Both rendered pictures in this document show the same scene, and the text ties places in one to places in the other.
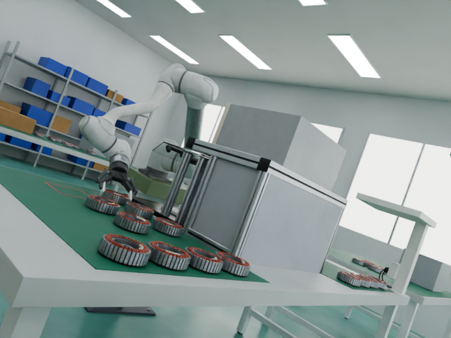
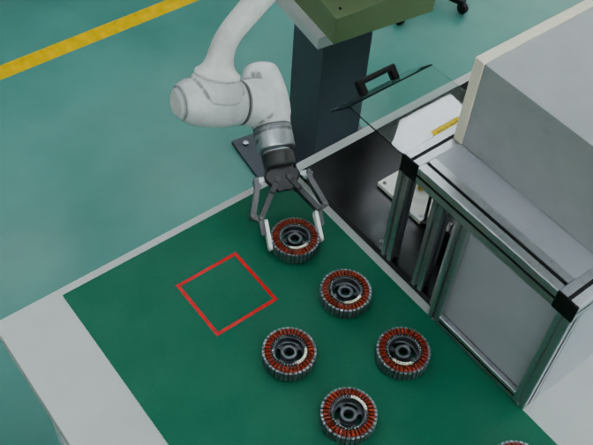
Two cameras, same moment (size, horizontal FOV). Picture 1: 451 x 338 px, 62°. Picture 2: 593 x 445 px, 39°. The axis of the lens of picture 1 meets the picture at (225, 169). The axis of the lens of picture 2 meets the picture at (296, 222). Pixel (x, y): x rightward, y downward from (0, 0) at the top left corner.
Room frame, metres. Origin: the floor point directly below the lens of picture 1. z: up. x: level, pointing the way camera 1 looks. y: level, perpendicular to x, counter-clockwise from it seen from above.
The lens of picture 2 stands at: (0.41, 0.26, 2.28)
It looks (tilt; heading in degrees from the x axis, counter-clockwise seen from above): 51 degrees down; 6
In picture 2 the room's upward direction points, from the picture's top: 5 degrees clockwise
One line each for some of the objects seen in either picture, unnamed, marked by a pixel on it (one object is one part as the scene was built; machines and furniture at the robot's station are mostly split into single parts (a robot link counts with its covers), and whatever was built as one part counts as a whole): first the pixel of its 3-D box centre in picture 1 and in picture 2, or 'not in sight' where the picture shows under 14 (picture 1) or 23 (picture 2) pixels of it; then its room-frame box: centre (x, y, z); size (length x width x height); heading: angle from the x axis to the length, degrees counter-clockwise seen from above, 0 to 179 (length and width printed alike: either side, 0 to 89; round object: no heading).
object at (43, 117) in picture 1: (35, 115); not in sight; (7.14, 3.72, 0.92); 0.42 x 0.42 x 0.29; 48
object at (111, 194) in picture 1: (115, 197); (295, 240); (1.59, 0.39, 0.77); 0.11 x 0.11 x 0.04
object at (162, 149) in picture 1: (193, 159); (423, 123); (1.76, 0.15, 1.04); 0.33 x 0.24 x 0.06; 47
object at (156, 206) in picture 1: (200, 222); (460, 176); (1.88, 0.02, 0.76); 0.64 x 0.47 x 0.02; 137
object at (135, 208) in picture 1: (139, 210); (345, 293); (1.47, 0.26, 0.77); 0.11 x 0.11 x 0.04
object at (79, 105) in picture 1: (78, 106); not in sight; (7.66, 3.23, 1.40); 0.42 x 0.42 x 0.23; 47
